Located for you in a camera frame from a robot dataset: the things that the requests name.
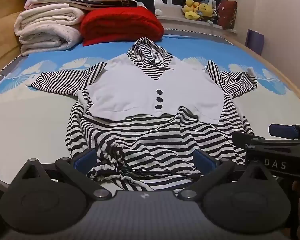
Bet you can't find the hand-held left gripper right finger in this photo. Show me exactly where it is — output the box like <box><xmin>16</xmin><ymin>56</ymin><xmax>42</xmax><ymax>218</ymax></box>
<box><xmin>177</xmin><ymin>149</ymin><xmax>278</xmax><ymax>202</ymax></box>

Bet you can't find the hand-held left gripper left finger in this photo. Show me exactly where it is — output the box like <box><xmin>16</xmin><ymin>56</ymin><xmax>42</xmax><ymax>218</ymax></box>
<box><xmin>11</xmin><ymin>148</ymin><xmax>110</xmax><ymax>201</ymax></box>

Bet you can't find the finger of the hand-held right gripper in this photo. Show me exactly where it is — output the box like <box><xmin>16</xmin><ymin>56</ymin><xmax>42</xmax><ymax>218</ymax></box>
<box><xmin>232</xmin><ymin>131</ymin><xmax>300</xmax><ymax>147</ymax></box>
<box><xmin>268</xmin><ymin>123</ymin><xmax>300</xmax><ymax>140</ymax></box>

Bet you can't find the black white striped hooded garment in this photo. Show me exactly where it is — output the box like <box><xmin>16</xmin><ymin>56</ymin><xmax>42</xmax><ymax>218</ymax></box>
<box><xmin>26</xmin><ymin>37</ymin><xmax>258</xmax><ymax>197</ymax></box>

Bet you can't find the purple bag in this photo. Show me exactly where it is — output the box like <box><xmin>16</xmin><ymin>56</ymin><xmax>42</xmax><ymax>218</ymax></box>
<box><xmin>246</xmin><ymin>29</ymin><xmax>265</xmax><ymax>55</ymax></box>

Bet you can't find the red cushion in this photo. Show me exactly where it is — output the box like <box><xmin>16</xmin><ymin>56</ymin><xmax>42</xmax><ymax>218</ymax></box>
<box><xmin>216</xmin><ymin>0</ymin><xmax>238</xmax><ymax>29</ymax></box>

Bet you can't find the yellow round plush toy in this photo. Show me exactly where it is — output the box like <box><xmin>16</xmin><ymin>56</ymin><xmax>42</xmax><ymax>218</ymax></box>
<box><xmin>197</xmin><ymin>3</ymin><xmax>214</xmax><ymax>20</ymax></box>

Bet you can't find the cream folded blanket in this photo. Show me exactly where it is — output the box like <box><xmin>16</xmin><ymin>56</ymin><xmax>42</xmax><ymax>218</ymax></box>
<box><xmin>14</xmin><ymin>6</ymin><xmax>85</xmax><ymax>57</ymax></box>

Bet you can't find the red folded blanket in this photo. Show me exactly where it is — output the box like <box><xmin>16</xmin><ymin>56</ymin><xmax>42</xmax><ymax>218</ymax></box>
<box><xmin>80</xmin><ymin>6</ymin><xmax>165</xmax><ymax>47</ymax></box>

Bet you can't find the yellow duck plush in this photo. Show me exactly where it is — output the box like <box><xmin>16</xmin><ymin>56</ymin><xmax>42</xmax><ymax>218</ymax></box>
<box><xmin>182</xmin><ymin>0</ymin><xmax>201</xmax><ymax>20</ymax></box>

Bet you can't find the window sill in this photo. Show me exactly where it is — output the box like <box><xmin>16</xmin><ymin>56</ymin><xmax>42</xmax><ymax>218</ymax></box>
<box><xmin>155</xmin><ymin>4</ymin><xmax>238</xmax><ymax>33</ymax></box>

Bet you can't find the dark patterned folded cloth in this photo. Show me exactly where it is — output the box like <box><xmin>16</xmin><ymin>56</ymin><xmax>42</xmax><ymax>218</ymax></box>
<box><xmin>35</xmin><ymin>0</ymin><xmax>138</xmax><ymax>12</ymax></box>

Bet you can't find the white plush toy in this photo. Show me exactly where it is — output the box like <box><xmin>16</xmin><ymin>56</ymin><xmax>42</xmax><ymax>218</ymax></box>
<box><xmin>154</xmin><ymin>0</ymin><xmax>165</xmax><ymax>15</ymax></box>

